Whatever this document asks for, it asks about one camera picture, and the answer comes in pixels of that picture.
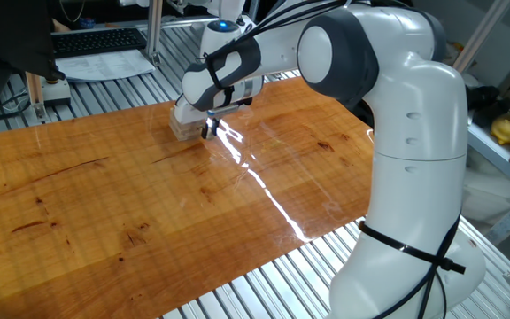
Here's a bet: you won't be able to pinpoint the silver metal clamp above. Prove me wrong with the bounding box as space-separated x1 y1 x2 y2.
166 0 198 15

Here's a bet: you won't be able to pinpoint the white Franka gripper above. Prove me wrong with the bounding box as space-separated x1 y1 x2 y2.
174 94 220 140

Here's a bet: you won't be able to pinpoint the glossy wood-grain mat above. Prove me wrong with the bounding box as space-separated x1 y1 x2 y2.
0 77 375 319

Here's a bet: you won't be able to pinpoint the yellow toy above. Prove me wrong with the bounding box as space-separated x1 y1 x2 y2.
490 113 510 146

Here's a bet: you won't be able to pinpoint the aluminium profile post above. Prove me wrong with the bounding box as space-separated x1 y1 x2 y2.
452 0 510 74
144 0 165 67

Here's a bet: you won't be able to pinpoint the person in black clothing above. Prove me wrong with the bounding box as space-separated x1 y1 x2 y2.
0 0 67 112

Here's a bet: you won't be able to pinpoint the wooden slat with metal bracket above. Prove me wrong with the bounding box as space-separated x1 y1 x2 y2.
25 71 46 123

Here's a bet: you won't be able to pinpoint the black bag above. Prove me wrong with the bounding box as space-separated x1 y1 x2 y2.
467 85 503 120

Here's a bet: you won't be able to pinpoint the grey box with black knob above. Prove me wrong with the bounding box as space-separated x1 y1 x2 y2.
41 74 73 107

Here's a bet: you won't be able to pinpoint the black computer keyboard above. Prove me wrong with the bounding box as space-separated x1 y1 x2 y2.
50 27 149 60

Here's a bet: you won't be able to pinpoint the white plastic bag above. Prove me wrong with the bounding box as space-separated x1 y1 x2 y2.
460 154 510 227

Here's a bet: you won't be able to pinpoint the white printed paper sheets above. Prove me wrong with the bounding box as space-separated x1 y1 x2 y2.
54 48 157 84

